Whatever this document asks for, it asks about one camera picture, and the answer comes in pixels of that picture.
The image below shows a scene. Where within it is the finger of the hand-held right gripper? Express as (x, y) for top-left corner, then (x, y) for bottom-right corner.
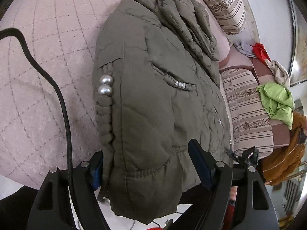
(226, 146), (260, 167)

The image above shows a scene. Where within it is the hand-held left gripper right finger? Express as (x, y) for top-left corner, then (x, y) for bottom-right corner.
(188, 139), (280, 230)

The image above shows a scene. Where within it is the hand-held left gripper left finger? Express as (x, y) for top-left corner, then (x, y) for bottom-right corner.
(26, 151), (111, 230)

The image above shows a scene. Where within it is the olive padded hooded jacket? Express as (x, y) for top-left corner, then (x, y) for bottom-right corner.
(92, 0), (234, 226)

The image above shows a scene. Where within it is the orange brown jacket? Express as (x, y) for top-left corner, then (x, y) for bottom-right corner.
(260, 111), (307, 187)

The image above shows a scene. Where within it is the striped floral cushion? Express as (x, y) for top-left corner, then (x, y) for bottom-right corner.
(220, 67), (274, 159)

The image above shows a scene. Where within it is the light green garment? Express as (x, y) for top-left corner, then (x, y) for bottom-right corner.
(256, 82), (295, 130)

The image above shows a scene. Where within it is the beige crumpled cloth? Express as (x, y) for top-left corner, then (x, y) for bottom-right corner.
(264, 59), (291, 88)

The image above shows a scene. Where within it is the mauve cushion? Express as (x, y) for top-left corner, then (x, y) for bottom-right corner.
(218, 38), (261, 77)

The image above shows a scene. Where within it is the pink quilted bed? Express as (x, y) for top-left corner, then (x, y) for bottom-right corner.
(0, 0), (232, 193)

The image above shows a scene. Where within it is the red cloth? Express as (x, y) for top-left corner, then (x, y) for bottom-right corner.
(251, 42), (272, 66)

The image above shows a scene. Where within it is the grey cloth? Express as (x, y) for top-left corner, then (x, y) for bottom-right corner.
(232, 41), (254, 58)

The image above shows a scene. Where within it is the metal framed glass panel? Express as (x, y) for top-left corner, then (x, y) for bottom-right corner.
(285, 0), (307, 87)

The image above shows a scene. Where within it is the large striped floral pillow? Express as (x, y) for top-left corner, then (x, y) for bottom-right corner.
(187, 0), (248, 36)

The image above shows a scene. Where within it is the thick black braided cable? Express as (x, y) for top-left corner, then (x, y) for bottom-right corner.
(0, 28), (74, 188)

